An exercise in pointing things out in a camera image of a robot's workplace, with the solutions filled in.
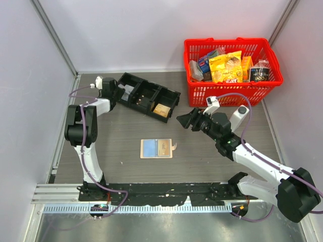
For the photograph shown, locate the black round can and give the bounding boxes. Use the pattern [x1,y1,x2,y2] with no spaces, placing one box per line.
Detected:
[249,67,270,82]

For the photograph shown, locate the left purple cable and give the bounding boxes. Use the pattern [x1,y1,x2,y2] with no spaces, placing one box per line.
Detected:
[68,84,129,220]

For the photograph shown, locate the beige leather card holder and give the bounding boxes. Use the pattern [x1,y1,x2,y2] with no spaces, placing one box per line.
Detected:
[140,139,177,159]

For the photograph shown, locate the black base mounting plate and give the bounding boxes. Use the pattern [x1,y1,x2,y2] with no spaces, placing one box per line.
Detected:
[77,183,247,207]

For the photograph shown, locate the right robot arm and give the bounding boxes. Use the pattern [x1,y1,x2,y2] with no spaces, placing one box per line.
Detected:
[177,105,321,223]

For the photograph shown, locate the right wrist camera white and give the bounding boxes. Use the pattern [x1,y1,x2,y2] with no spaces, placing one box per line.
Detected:
[203,96,220,115]

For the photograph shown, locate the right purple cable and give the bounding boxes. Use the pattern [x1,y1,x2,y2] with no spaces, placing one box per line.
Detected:
[214,92,323,223]

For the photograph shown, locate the grey wrapped package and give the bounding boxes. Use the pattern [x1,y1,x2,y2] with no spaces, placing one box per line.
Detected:
[189,60,204,81]

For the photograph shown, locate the black three-compartment tray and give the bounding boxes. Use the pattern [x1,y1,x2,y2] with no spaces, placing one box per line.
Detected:
[118,73,181,123]

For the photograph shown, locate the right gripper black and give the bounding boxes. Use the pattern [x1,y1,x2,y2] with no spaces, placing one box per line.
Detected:
[177,107,220,142]

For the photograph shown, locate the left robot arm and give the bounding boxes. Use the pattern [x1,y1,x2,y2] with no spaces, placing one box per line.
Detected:
[64,76,118,201]

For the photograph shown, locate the green sponge pack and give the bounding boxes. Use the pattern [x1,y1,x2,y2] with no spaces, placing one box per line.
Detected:
[207,49,219,59]

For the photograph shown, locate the red plastic shopping basket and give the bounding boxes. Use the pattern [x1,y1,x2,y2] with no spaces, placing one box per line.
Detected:
[184,38,284,107]

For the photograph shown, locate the orange snack box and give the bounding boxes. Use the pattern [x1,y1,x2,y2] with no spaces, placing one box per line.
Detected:
[241,56,253,83]

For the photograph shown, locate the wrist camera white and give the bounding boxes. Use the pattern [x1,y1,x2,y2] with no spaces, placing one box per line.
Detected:
[90,76,103,90]
[203,96,220,115]

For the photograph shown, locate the gold card in tray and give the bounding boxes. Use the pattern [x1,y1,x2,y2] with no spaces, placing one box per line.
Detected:
[153,103,171,117]

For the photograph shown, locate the brown chocolate box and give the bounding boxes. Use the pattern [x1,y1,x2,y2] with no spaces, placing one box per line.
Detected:
[203,72,212,82]

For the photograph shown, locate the yellow chips bag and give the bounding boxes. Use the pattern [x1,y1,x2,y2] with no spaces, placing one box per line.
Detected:
[209,50,243,83]

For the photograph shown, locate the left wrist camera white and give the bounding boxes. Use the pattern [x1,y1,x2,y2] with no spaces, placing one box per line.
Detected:
[90,76,103,90]

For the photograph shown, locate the blue snack box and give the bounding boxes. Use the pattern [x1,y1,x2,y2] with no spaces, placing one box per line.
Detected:
[197,55,210,73]

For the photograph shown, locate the purple cable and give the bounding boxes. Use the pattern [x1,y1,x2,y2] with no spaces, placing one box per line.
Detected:
[214,92,323,223]
[68,84,129,220]

